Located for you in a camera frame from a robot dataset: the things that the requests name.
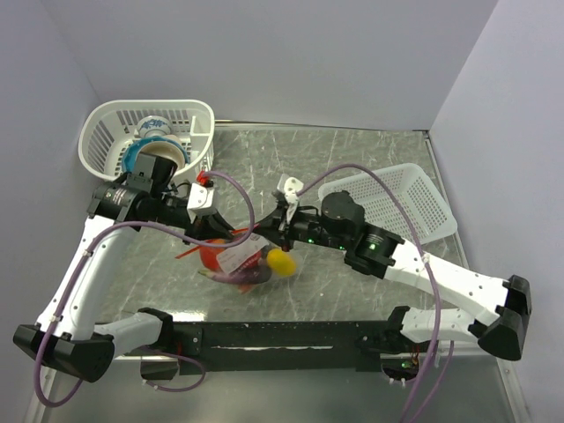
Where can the blue rimmed plate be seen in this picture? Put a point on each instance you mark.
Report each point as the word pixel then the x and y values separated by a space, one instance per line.
pixel 130 155

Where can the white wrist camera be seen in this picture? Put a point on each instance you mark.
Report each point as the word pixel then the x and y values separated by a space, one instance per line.
pixel 201 200
pixel 287 191

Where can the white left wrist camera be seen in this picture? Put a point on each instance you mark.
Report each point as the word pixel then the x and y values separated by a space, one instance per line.
pixel 201 200

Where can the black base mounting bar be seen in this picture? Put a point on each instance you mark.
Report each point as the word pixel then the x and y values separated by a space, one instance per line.
pixel 264 346

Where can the red fake pomegranate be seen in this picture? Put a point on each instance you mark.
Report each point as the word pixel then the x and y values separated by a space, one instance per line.
pixel 231 264

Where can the yellow fake lemon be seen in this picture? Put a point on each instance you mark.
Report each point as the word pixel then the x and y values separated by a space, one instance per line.
pixel 281 263

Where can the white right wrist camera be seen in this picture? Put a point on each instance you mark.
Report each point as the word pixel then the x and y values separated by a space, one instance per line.
pixel 287 191

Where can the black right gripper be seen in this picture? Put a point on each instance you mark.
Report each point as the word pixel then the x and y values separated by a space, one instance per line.
pixel 274 226

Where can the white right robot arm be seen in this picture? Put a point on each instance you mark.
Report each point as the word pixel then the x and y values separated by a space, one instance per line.
pixel 492 313

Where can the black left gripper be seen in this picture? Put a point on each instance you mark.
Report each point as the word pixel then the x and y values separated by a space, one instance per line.
pixel 210 226

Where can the orange fake tomato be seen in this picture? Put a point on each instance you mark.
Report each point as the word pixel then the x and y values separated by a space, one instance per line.
pixel 209 255

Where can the blue white patterned bowl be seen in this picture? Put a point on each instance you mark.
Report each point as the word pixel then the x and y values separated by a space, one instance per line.
pixel 154 126

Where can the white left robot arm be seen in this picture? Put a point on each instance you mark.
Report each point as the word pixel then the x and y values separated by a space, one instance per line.
pixel 66 336

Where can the beige ceramic bowl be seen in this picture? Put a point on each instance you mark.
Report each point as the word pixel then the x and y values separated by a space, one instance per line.
pixel 168 150

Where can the fake watermelon slice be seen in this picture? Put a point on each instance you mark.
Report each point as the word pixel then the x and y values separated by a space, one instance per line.
pixel 245 288

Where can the clear zip top bag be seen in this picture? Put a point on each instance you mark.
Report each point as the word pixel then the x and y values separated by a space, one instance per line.
pixel 253 244

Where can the white oval dish rack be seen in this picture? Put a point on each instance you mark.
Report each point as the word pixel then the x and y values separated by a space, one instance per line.
pixel 112 133

